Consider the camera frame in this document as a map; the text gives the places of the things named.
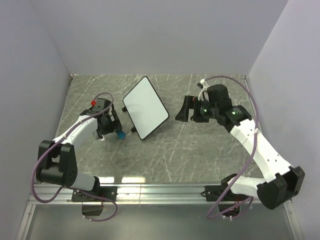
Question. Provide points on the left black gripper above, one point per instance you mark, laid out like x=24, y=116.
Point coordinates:
x=113, y=126

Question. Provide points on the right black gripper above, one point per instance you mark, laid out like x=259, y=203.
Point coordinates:
x=190, y=103

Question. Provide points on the blue whiteboard eraser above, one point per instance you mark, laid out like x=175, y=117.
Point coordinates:
x=120, y=134

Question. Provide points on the white whiteboard black frame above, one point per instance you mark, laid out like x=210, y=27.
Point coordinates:
x=145, y=108

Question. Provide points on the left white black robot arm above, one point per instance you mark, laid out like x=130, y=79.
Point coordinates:
x=57, y=164

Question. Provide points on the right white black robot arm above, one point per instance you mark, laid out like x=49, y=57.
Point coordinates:
x=280, y=181

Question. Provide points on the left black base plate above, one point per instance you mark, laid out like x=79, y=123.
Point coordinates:
x=104, y=192

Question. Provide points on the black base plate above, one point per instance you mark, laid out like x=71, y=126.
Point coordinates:
x=104, y=192
x=212, y=192

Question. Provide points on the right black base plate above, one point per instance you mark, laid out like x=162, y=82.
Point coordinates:
x=212, y=192

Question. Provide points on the aluminium mounting rail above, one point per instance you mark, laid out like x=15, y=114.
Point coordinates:
x=136, y=194

